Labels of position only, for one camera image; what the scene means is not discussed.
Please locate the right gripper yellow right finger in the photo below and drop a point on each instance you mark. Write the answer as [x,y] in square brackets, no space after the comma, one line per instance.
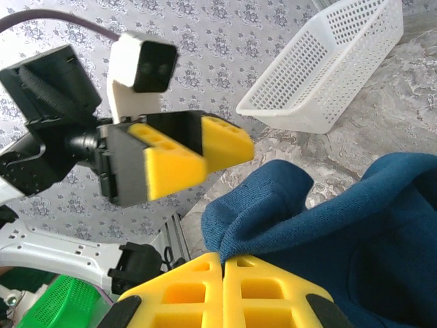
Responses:
[232,300]

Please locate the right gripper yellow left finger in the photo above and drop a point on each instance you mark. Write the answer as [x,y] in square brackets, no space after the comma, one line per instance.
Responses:
[153,294]

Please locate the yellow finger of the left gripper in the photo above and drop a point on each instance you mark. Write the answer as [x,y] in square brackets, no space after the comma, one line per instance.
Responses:
[228,150]
[174,174]

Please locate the white perforated plastic basket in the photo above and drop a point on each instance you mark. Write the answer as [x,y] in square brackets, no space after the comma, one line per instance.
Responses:
[307,89]

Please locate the blue t-shirt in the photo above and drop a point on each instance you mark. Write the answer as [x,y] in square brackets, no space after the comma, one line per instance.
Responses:
[341,239]

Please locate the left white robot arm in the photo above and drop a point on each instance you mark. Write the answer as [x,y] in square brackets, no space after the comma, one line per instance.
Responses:
[51,253]

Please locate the green plastic basket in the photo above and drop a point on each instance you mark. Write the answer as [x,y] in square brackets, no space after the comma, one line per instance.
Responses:
[61,304]

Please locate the aluminium slotted frame beam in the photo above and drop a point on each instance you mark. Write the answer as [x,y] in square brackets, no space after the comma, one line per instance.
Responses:
[175,239]

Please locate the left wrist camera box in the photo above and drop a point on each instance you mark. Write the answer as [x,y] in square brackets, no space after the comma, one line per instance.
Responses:
[126,61]

